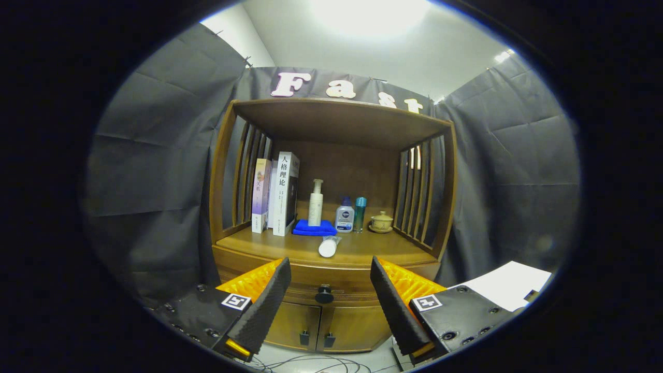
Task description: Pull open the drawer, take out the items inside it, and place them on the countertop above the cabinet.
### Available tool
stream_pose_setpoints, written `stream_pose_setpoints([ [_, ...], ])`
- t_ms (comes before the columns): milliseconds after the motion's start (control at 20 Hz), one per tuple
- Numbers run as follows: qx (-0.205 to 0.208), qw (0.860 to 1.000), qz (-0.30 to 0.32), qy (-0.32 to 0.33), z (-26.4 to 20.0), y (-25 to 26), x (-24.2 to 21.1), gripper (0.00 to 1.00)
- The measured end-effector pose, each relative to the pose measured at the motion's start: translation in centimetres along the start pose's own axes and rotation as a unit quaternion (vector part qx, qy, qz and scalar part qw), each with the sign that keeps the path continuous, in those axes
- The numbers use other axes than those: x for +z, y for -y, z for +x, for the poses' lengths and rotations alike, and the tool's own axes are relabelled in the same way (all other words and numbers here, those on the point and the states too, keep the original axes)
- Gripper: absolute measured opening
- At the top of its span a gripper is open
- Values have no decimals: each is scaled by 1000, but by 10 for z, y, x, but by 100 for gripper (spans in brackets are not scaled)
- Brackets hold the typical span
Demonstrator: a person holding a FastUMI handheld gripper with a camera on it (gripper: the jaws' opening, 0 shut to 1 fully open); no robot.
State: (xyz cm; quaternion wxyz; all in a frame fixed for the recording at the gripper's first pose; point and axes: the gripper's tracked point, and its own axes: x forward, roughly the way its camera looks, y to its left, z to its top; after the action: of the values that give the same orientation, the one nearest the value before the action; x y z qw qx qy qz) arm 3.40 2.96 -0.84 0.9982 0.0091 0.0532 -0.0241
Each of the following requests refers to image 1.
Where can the black backdrop cloth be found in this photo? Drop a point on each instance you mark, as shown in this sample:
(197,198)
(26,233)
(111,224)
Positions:
(155,171)

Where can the brown wooden cabinet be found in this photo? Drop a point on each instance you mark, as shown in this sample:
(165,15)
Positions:
(336,122)

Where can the black drawer knob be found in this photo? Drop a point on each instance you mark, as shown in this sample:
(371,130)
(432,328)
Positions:
(325,295)

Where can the wooden cabinet door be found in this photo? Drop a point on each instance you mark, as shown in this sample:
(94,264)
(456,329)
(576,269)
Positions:
(357,326)
(290,321)

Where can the thick white and black book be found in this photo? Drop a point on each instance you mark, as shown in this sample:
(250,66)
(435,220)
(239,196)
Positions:
(282,191)

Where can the teal bottle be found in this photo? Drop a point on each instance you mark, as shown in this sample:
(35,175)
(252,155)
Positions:
(359,215)

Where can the white pump bottle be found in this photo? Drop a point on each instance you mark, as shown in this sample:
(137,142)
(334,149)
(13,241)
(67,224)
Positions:
(315,210)

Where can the white tube with green label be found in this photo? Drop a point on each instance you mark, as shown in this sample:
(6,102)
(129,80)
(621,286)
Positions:
(328,248)

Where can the thin white book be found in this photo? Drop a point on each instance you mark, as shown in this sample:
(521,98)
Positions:
(271,207)

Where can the wooden drawer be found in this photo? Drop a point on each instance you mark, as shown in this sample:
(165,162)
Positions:
(336,277)

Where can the small ceiling light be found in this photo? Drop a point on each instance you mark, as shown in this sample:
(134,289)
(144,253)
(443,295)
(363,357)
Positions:
(502,56)

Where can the purple book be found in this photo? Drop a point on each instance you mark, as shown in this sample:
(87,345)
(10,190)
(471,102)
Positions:
(260,197)

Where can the grey plastic case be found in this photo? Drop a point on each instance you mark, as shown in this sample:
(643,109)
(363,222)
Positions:
(401,357)

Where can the beige saucer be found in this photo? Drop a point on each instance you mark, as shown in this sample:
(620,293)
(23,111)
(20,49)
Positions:
(380,231)

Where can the blue folded cloth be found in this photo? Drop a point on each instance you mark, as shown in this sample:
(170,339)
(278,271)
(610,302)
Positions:
(303,230)

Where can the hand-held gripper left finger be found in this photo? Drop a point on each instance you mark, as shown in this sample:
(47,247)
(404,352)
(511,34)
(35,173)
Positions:
(264,316)

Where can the white sheet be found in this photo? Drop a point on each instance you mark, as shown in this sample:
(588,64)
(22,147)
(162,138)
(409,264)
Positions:
(513,285)

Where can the beige lidded tea cup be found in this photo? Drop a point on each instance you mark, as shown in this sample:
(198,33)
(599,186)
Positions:
(382,221)

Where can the white bottle with blue cap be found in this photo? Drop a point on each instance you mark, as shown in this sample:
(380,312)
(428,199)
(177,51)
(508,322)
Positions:
(344,220)

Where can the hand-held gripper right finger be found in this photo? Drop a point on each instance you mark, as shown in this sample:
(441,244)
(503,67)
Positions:
(396,311)

